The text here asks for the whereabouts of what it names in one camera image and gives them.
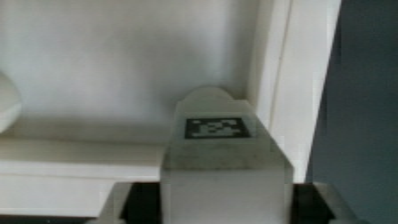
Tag white table leg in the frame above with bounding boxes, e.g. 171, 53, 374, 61
159, 87, 292, 224

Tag white square tabletop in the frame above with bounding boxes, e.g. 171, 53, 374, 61
0, 0, 342, 222

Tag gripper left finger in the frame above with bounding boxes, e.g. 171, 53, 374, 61
100, 182, 161, 224

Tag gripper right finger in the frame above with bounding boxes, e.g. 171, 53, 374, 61
289, 182, 362, 224

